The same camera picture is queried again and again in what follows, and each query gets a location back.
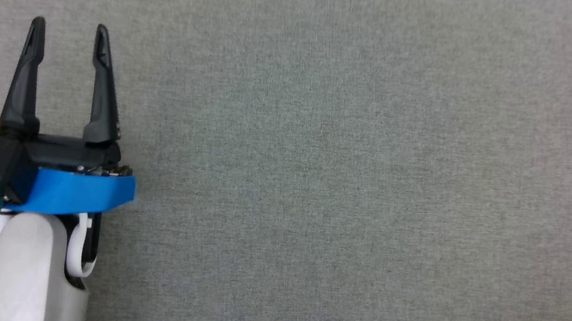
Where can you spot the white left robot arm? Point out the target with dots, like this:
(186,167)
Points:
(23,269)

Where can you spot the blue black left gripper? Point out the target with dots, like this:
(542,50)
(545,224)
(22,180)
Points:
(78,188)

